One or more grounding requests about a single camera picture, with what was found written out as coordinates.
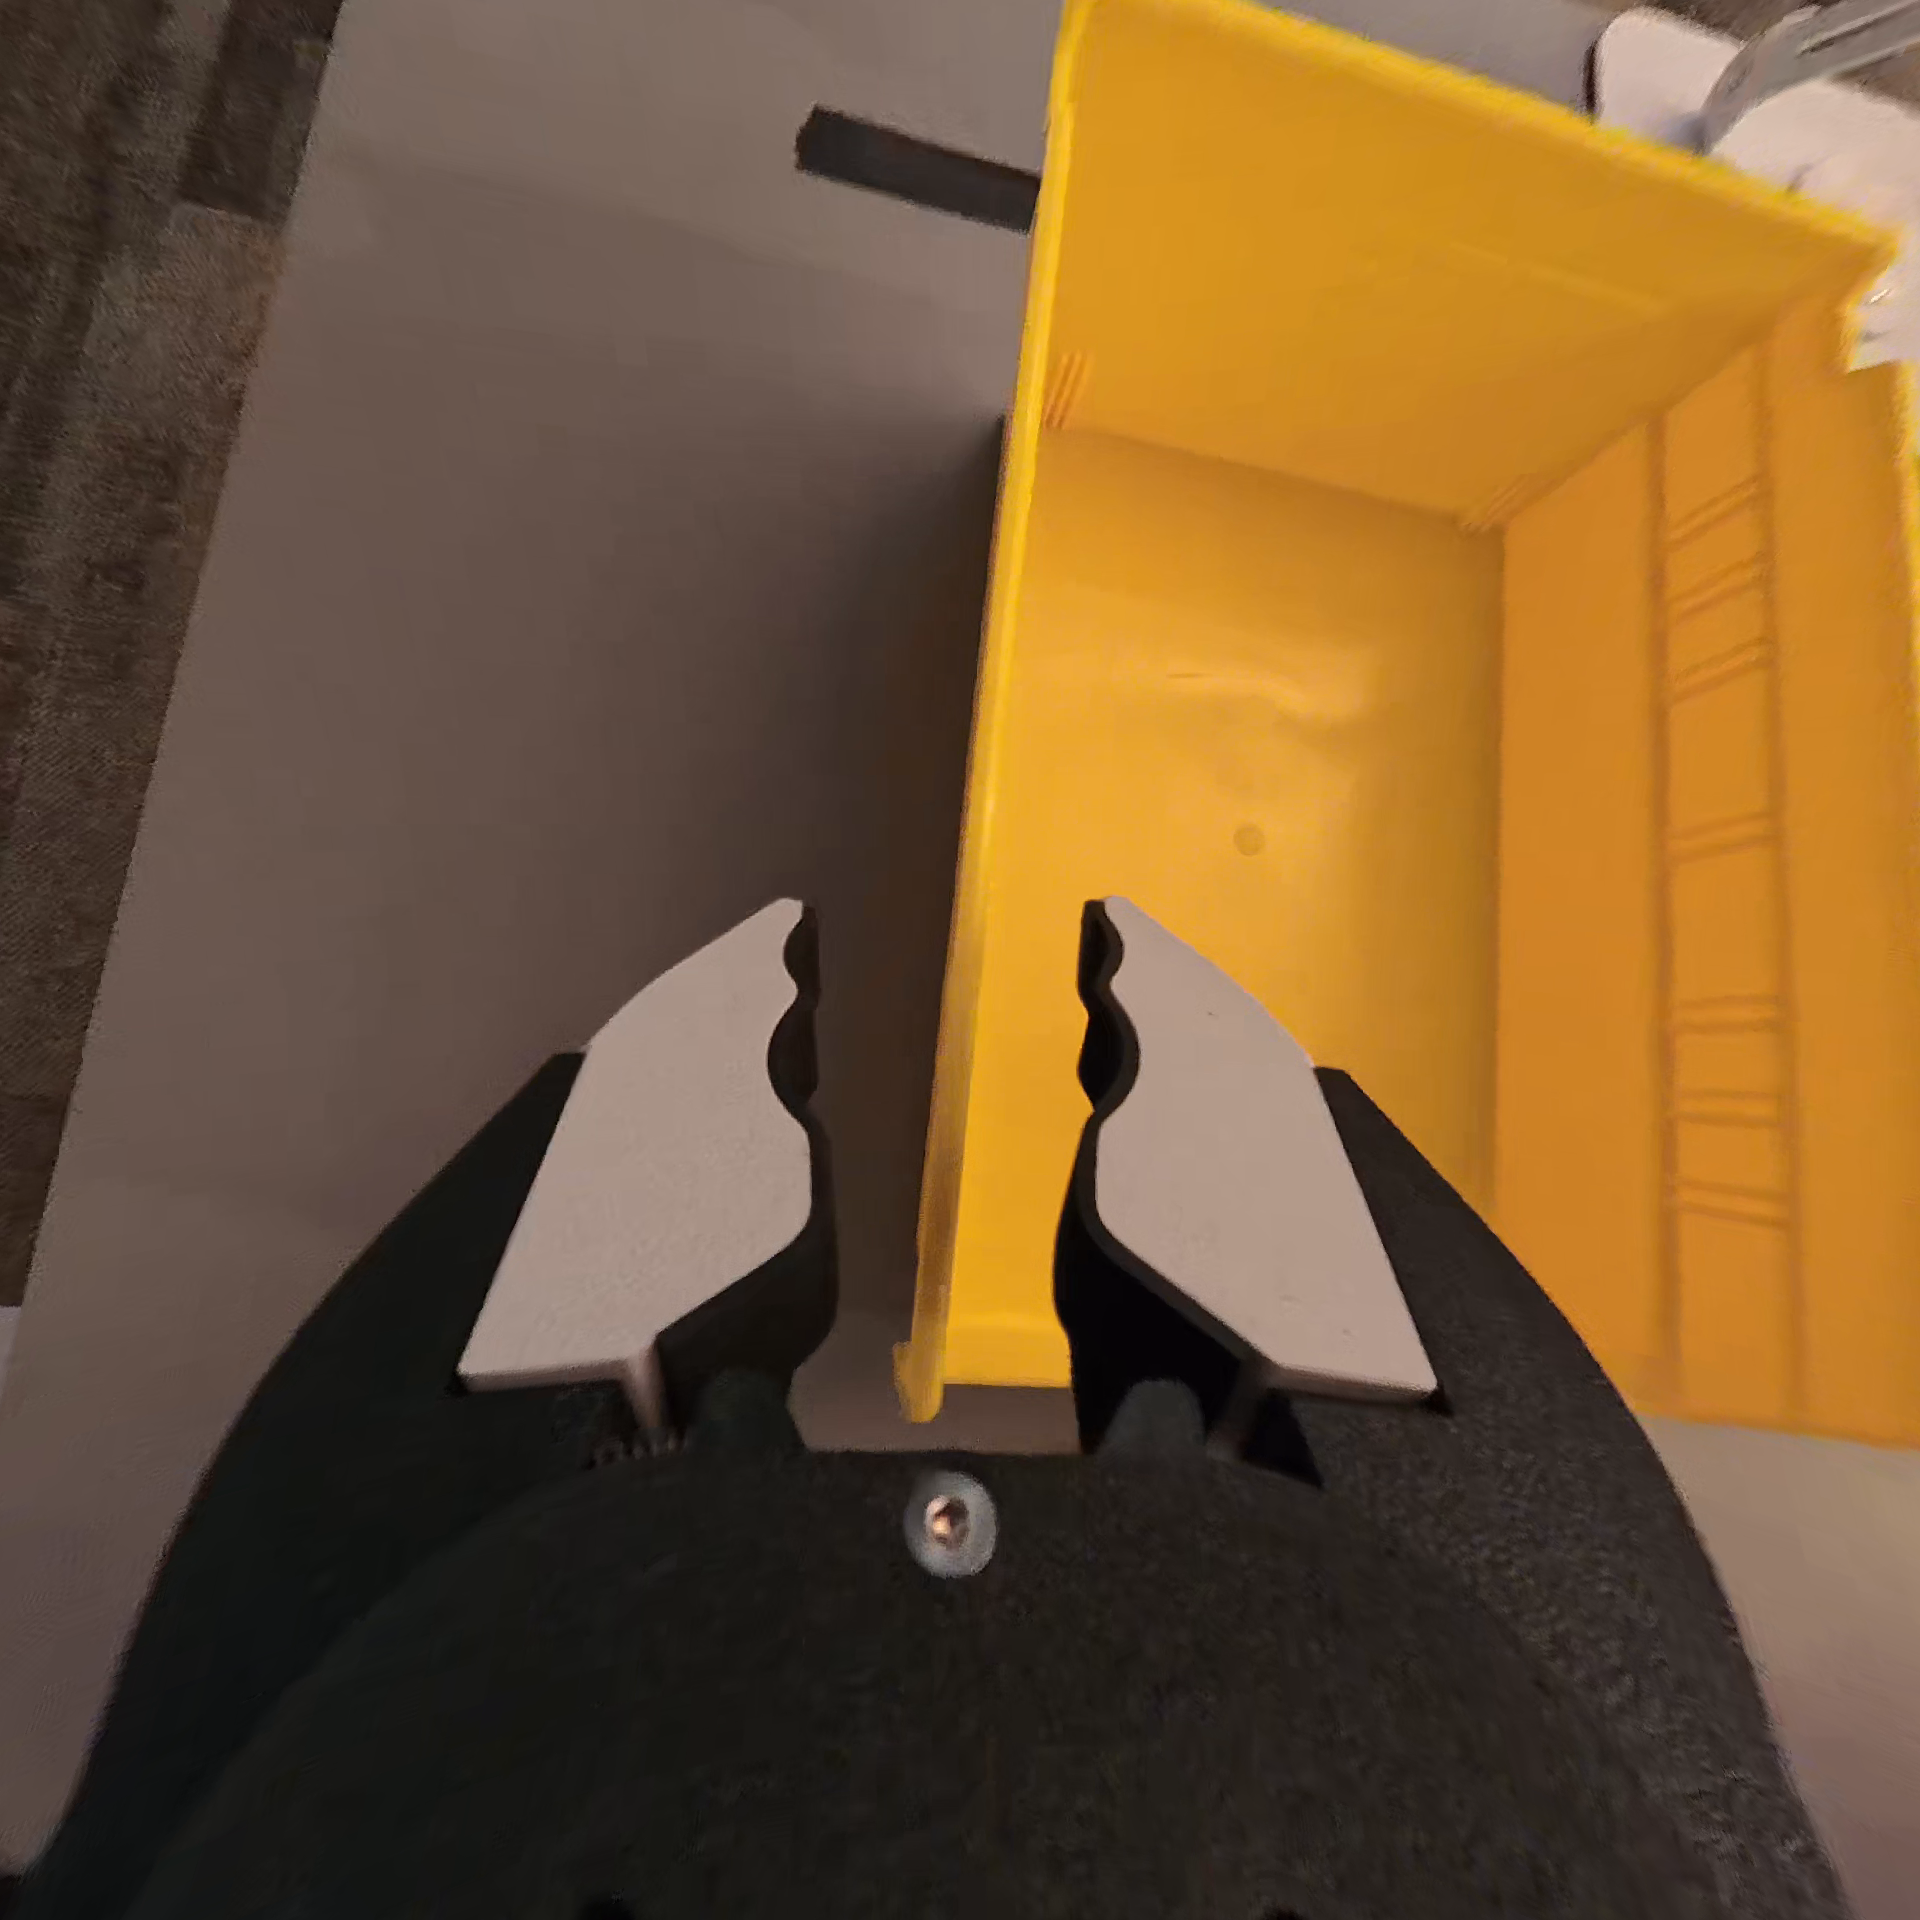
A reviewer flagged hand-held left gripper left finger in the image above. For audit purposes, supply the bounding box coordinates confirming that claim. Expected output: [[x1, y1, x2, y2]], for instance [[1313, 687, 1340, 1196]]
[[456, 896, 840, 1444]]

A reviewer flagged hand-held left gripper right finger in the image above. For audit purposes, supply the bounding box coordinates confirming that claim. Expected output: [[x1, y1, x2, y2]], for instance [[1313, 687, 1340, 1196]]
[[1053, 896, 1443, 1456]]

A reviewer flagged yellow plastic bin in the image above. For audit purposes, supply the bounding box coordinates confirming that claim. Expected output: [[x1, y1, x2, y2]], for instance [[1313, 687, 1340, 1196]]
[[892, 0, 1920, 1455]]

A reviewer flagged white stand base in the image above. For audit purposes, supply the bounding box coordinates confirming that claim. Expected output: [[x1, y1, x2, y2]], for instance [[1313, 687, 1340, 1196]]
[[1586, 0, 1920, 380]]

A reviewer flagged metal stand bracket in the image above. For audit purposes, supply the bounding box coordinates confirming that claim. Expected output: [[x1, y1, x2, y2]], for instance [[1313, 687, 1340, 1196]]
[[1691, 0, 1920, 161]]

